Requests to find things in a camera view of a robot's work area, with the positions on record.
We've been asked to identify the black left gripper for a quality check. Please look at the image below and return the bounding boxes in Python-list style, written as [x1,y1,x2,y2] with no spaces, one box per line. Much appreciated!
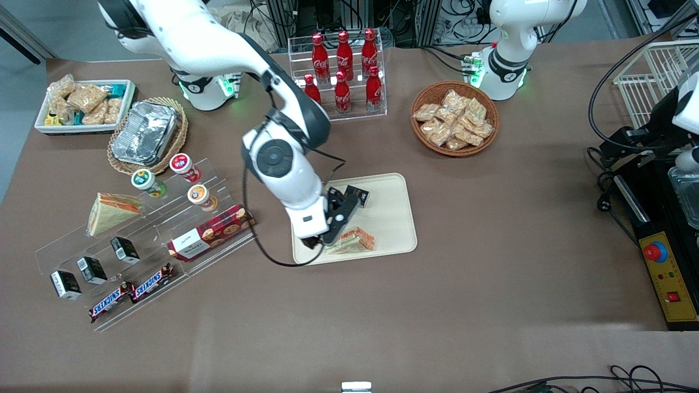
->
[600,127,675,164]

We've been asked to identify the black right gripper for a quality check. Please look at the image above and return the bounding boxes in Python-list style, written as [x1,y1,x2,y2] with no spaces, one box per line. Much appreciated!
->
[325,187,360,219]

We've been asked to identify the triangle sandwich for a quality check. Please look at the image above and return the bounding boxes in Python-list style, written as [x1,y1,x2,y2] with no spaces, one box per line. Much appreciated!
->
[87,193,144,237]
[326,227,376,255]

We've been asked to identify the beige plastic tray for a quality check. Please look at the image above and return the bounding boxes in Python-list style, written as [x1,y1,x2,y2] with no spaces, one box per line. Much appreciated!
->
[291,172,418,266]

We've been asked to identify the small black carton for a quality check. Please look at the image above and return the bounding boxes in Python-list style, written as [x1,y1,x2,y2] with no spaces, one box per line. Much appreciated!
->
[76,257,108,285]
[50,271,82,301]
[110,236,140,265]
[345,185,371,209]

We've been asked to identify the black machine base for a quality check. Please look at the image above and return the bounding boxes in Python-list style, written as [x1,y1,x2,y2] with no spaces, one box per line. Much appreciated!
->
[612,156,699,332]

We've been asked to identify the clear plastic container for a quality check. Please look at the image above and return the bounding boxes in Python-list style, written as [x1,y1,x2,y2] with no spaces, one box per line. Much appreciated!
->
[667,165,699,230]

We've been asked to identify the clear acrylic bottle rack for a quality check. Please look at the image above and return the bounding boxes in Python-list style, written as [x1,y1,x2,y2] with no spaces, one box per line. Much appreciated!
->
[288,34,388,126]

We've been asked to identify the round wicker basket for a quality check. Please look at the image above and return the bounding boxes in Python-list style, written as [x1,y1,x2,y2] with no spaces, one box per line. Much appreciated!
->
[410,81,500,158]

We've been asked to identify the red cola bottle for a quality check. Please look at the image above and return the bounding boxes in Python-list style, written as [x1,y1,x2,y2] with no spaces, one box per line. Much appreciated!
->
[304,74,323,107]
[362,28,378,77]
[334,71,352,115]
[336,30,354,81]
[311,33,330,84]
[365,66,383,111]

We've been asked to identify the red cookie box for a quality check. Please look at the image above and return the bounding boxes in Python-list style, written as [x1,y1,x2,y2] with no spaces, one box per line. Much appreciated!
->
[167,204,256,263]

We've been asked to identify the yellow control panel box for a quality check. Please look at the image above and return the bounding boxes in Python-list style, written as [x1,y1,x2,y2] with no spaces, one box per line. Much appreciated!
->
[638,231,699,324]

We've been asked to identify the orange-lid yogurt cup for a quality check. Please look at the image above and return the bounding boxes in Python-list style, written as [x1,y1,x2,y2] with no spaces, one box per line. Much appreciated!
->
[187,184,218,212]

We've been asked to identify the red-lid yogurt cup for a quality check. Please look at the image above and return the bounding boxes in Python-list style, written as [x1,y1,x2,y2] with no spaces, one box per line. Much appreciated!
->
[169,153,202,183]

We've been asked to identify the oval wicker basket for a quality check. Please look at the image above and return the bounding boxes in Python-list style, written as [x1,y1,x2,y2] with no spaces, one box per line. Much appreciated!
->
[106,97,189,175]

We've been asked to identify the clear acrylic tiered display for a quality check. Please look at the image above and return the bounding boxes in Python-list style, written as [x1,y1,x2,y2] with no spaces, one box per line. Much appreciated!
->
[35,157,258,332]

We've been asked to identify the crumpled beige paper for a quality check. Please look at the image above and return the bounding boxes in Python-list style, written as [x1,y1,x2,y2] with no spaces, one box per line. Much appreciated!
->
[210,4,280,55]

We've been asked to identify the green-lid yogurt cup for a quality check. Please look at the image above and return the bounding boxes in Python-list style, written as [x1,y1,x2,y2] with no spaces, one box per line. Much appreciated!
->
[131,169,166,198]

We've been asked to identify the snickers chocolate bar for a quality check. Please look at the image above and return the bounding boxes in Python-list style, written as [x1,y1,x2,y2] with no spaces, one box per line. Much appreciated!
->
[88,282,134,324]
[129,263,176,304]

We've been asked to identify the white plastic bin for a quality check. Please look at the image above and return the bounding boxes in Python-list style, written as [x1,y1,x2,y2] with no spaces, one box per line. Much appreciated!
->
[34,80,137,135]

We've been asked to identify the grey metal bar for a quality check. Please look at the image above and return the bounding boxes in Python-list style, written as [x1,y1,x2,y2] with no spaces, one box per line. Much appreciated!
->
[0,7,58,61]

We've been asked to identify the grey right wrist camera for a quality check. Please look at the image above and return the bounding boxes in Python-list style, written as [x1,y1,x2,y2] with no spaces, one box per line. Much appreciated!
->
[321,206,353,246]

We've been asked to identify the thick black cable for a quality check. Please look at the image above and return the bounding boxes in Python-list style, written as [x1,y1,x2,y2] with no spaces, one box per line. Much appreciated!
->
[588,11,699,153]

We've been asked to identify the black cable with plug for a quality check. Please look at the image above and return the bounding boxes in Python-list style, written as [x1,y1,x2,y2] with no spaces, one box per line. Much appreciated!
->
[587,145,639,241]

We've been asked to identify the white wire basket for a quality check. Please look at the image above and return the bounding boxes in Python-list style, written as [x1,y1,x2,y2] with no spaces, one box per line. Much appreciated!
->
[613,39,699,129]

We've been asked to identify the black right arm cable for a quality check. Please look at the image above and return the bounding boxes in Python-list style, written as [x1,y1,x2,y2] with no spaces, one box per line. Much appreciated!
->
[242,106,348,267]

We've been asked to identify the aluminium frame rack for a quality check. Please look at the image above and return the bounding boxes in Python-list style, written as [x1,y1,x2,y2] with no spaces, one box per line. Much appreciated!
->
[266,0,492,49]

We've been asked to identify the black floor cables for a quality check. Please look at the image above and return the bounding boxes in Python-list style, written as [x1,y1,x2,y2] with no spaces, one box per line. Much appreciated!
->
[486,365,699,393]

